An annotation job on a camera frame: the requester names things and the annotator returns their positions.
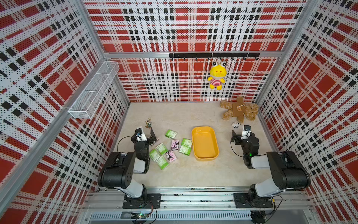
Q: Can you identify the green tissue pack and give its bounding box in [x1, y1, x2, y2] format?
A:
[165, 129, 178, 139]
[181, 138, 193, 147]
[149, 149, 161, 161]
[156, 156, 169, 170]
[156, 143, 169, 155]
[179, 145, 192, 156]

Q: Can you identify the pink tissue pack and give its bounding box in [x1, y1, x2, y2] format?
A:
[171, 140, 180, 150]
[165, 150, 177, 163]

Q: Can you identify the yellow plastic storage box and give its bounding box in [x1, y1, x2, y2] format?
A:
[192, 126, 220, 161]

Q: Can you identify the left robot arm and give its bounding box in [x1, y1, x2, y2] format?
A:
[98, 127, 157, 201]

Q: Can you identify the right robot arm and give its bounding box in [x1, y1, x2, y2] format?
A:
[230, 131, 310, 202]

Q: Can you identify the small white spotted toy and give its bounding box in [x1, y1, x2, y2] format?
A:
[232, 122, 241, 128]

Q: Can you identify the green tissue pack bottom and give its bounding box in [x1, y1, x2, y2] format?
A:
[156, 156, 169, 170]

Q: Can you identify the brown teddy bear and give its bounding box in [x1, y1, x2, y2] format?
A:
[220, 96, 259, 124]

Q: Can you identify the green circuit board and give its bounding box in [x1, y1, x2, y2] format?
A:
[131, 213, 150, 219]

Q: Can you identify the yellow frog plush toy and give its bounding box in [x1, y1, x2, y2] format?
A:
[208, 61, 227, 91]

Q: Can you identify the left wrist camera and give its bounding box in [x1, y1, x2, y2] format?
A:
[135, 127, 147, 141]

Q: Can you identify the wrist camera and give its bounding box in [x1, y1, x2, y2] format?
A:
[135, 127, 147, 141]
[241, 125, 251, 140]

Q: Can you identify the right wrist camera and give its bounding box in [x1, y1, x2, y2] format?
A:
[241, 125, 251, 140]

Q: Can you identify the small keychain charm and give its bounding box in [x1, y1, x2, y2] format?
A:
[145, 118, 152, 128]

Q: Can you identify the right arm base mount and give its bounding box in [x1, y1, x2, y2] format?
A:
[233, 193, 274, 208]

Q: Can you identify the white wire mesh basket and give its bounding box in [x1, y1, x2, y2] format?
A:
[69, 61, 119, 119]

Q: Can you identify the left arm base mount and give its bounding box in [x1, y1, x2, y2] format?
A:
[122, 194, 161, 209]

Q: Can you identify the black hook rail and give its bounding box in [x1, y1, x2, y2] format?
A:
[169, 52, 261, 59]

